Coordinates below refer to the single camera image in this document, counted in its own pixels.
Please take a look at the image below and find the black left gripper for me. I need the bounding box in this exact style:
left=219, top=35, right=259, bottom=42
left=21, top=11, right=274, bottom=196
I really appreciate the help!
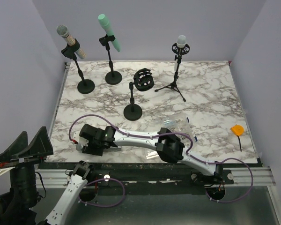
left=0, top=125, right=53, bottom=208

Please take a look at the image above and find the round base clip stand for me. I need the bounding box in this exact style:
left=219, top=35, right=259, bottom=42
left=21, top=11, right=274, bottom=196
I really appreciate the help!
left=61, top=38, right=95, bottom=94
left=99, top=35, right=122, bottom=85

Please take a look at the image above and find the round base shock mount stand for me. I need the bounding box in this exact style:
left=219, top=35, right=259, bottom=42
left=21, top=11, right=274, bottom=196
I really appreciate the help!
left=123, top=67, right=154, bottom=121

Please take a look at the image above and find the mint green microphone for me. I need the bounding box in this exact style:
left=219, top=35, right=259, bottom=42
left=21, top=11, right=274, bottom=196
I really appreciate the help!
left=98, top=14, right=121, bottom=52

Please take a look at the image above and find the white microphone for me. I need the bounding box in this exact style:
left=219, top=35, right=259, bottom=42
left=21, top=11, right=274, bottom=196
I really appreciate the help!
left=174, top=35, right=187, bottom=71

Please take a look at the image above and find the black tripod microphone stand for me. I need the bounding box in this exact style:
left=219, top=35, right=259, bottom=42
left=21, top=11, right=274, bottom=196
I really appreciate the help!
left=155, top=42, right=190, bottom=102

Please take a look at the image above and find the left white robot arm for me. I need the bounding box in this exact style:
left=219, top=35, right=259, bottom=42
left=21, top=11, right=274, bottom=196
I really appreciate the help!
left=0, top=127, right=95, bottom=225

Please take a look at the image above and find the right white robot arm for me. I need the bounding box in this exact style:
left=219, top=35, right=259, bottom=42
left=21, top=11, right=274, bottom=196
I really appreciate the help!
left=73, top=124, right=223, bottom=185

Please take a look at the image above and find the glitter microphone silver head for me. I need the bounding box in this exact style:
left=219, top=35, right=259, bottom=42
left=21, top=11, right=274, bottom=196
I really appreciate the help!
left=56, top=25, right=86, bottom=59

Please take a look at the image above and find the clear plastic screw box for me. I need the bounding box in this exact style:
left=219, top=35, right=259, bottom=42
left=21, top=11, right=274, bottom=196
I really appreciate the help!
left=141, top=112, right=198, bottom=160

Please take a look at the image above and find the orange tape measure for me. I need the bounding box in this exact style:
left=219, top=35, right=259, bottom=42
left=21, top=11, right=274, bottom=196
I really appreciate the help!
left=230, top=124, right=244, bottom=136

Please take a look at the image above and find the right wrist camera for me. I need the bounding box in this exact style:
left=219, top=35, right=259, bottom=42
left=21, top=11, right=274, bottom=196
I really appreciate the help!
left=72, top=132, right=89, bottom=152

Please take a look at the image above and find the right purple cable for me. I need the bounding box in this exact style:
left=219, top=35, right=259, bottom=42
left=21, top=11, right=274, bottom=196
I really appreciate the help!
left=68, top=114, right=254, bottom=204

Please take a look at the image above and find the black mounting rail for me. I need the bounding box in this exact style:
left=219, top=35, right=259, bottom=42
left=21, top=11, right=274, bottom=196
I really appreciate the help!
left=37, top=161, right=235, bottom=195

